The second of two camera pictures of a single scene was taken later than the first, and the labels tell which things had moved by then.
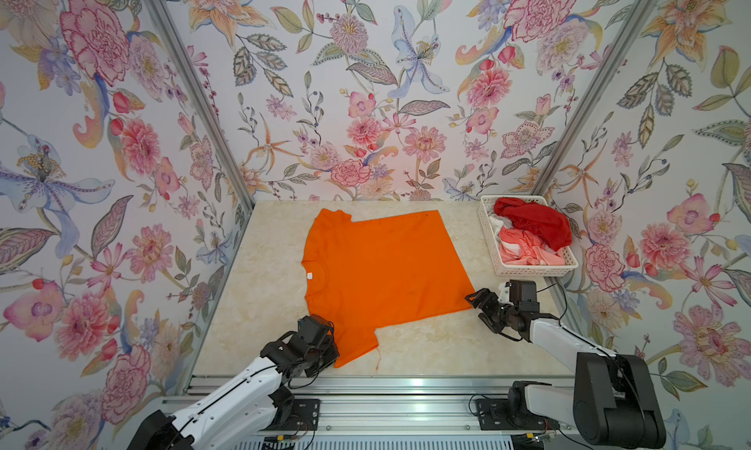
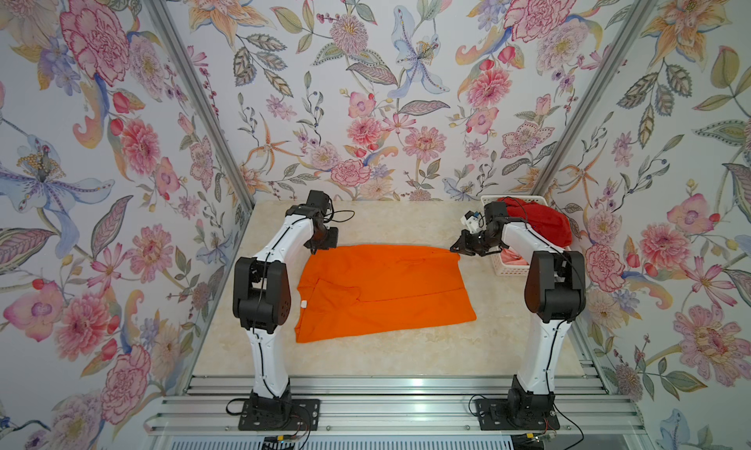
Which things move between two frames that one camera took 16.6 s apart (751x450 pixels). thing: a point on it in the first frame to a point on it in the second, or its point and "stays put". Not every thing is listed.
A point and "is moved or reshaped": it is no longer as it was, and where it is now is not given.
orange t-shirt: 366,274 is moved or reshaped
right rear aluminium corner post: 602,85 stays put
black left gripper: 334,354 to 331,239
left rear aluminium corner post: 198,86 stays put
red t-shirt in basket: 539,221 stays put
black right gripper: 484,306 to 464,247
